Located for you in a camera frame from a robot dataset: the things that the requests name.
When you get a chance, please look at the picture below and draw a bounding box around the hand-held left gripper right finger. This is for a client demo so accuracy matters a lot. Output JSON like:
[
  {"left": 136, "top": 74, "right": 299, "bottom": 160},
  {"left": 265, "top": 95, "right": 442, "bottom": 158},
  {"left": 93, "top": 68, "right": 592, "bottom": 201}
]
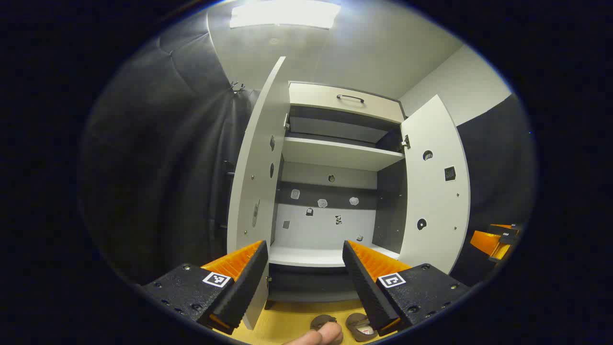
[{"left": 342, "top": 240, "right": 472, "bottom": 337}]

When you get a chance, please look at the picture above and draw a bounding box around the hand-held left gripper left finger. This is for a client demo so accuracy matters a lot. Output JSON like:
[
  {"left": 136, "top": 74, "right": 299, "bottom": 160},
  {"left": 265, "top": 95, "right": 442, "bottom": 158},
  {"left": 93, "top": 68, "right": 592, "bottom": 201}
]
[{"left": 141, "top": 240, "right": 270, "bottom": 335}]

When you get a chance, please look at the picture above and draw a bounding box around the brown fuzzy shoe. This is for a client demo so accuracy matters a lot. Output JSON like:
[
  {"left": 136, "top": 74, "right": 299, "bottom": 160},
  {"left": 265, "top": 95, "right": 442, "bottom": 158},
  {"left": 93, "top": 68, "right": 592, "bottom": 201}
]
[
  {"left": 310, "top": 314, "right": 343, "bottom": 345},
  {"left": 346, "top": 312, "right": 379, "bottom": 343}
]

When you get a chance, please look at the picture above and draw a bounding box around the white shoe cabinet door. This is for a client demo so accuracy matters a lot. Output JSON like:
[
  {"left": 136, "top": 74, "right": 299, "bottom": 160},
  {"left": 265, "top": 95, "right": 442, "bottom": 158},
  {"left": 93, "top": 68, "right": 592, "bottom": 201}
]
[
  {"left": 398, "top": 94, "right": 471, "bottom": 275},
  {"left": 227, "top": 57, "right": 291, "bottom": 331}
]

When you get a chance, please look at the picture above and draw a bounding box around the white grey shoe cabinet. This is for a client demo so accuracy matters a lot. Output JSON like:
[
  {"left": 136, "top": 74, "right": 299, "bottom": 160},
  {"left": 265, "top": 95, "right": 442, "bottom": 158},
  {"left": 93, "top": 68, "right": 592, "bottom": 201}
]
[{"left": 266, "top": 80, "right": 408, "bottom": 310}]

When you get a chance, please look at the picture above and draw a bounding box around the person's bare foot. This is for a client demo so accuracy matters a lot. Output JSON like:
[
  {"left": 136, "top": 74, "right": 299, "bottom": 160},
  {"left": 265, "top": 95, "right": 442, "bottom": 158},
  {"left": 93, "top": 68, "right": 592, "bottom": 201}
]
[{"left": 283, "top": 322, "right": 341, "bottom": 345}]

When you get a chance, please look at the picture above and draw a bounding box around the ceiling light panel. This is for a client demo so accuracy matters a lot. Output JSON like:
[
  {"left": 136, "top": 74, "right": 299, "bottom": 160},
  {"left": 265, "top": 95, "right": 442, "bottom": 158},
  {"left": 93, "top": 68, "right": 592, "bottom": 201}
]
[{"left": 229, "top": 0, "right": 341, "bottom": 30}]

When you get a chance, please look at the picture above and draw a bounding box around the white drawer with handle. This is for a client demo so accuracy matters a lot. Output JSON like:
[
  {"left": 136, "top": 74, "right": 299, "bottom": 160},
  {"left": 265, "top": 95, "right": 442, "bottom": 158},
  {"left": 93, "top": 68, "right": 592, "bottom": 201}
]
[{"left": 288, "top": 81, "right": 405, "bottom": 124}]

